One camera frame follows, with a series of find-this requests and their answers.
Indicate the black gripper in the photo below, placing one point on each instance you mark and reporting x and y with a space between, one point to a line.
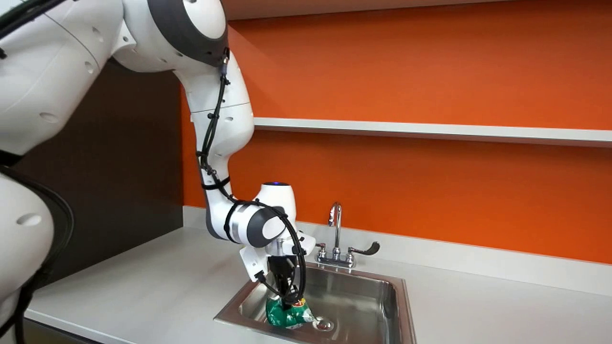
279 273

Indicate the green snack pack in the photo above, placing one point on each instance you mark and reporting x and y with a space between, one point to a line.
287 314

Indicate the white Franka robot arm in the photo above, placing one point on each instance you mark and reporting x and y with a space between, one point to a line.
63 63

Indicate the stainless steel sink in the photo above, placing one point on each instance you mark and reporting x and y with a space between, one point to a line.
356 306

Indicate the chrome faucet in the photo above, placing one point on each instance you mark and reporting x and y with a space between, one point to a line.
337 245

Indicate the dark wood cabinet panel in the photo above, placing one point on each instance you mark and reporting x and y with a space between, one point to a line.
121 165

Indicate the long white wall shelf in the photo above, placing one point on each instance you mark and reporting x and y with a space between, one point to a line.
446 130

